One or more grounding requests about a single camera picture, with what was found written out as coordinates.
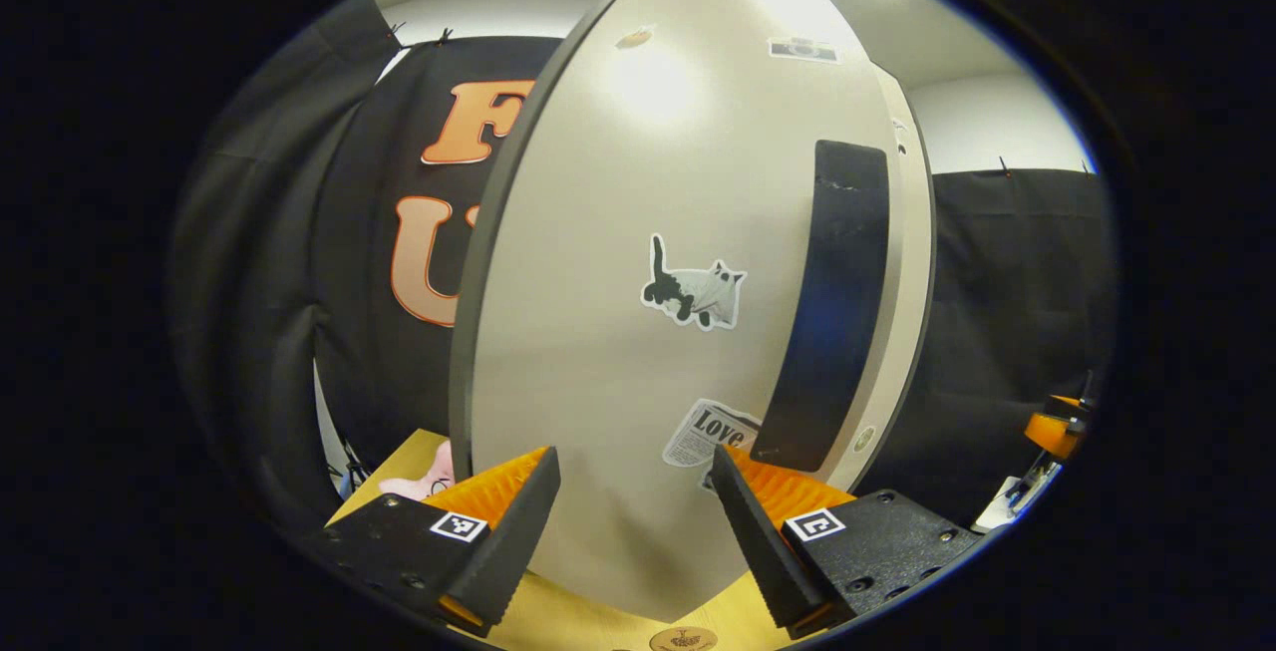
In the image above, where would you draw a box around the dark cable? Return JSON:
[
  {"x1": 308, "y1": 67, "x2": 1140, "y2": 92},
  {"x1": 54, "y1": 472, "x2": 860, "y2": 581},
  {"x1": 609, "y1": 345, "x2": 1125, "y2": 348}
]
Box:
[{"x1": 334, "y1": 437, "x2": 372, "y2": 498}]

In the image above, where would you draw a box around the pink plush toy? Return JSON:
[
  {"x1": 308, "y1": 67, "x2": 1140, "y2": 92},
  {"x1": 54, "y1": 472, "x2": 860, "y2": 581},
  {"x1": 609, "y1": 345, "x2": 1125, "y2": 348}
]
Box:
[{"x1": 379, "y1": 440, "x2": 457, "y2": 502}]

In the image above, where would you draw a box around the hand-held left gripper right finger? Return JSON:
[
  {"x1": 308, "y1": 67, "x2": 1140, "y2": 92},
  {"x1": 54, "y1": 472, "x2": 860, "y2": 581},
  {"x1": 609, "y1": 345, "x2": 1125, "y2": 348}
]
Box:
[{"x1": 710, "y1": 444, "x2": 988, "y2": 640}]

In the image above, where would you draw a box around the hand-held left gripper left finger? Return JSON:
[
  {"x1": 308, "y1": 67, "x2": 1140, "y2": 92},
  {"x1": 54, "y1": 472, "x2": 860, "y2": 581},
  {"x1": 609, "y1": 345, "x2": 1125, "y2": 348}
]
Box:
[{"x1": 309, "y1": 445, "x2": 562, "y2": 637}]

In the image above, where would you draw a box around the round wooden coaster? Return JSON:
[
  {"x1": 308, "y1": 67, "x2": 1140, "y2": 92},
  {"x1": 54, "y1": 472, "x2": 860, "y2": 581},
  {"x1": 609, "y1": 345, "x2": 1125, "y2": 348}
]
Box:
[{"x1": 648, "y1": 626, "x2": 719, "y2": 651}]

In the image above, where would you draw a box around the white cabinet door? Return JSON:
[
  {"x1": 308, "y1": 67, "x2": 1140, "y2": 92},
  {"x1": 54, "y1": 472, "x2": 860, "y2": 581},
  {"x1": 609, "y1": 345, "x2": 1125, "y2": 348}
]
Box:
[
  {"x1": 857, "y1": 68, "x2": 936, "y2": 492},
  {"x1": 469, "y1": 0, "x2": 908, "y2": 624}
]

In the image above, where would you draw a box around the white cabinet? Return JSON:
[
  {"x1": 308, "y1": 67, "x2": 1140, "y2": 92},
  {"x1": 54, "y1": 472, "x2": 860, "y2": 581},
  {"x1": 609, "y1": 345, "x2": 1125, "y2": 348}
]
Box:
[{"x1": 449, "y1": 0, "x2": 699, "y2": 483}]

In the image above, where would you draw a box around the black left door handle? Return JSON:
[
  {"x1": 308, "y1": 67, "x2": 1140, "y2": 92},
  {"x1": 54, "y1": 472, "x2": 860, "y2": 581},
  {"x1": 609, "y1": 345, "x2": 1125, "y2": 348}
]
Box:
[{"x1": 750, "y1": 140, "x2": 890, "y2": 473}]

